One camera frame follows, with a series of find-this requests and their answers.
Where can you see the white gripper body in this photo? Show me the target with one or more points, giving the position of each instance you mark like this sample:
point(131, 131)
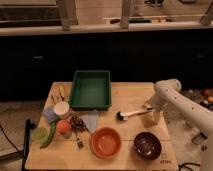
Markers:
point(155, 112)

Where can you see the black chair frame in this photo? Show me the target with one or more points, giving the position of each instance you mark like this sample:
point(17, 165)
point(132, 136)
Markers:
point(19, 154)

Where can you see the dark grape bunch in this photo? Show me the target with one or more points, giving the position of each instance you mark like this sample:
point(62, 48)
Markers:
point(77, 124)

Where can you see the white round cup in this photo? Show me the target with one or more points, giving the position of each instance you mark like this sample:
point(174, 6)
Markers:
point(61, 109)

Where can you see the red bowl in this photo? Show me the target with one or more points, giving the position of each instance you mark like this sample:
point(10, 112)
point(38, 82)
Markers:
point(105, 143)

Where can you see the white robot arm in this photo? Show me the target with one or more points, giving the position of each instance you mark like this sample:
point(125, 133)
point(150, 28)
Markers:
point(168, 91)

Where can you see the light blue triangular cloth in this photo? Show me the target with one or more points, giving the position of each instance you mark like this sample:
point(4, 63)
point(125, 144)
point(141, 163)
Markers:
point(90, 119)

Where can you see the yellow banana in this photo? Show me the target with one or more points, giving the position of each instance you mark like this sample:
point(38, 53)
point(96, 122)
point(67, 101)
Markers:
point(62, 92)

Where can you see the spice bottle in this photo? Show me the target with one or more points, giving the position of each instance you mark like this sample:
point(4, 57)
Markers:
point(198, 139)

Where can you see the green chili pepper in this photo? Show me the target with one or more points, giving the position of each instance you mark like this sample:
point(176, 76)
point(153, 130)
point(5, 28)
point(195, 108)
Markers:
point(50, 136)

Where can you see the green plastic tray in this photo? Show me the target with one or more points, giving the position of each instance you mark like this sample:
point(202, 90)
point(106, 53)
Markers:
point(91, 90)

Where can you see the dark purple bowl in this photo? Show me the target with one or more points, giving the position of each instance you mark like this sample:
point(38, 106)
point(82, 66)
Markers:
point(147, 146)

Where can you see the orange fruit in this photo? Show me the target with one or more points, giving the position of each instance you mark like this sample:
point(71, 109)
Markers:
point(63, 127)

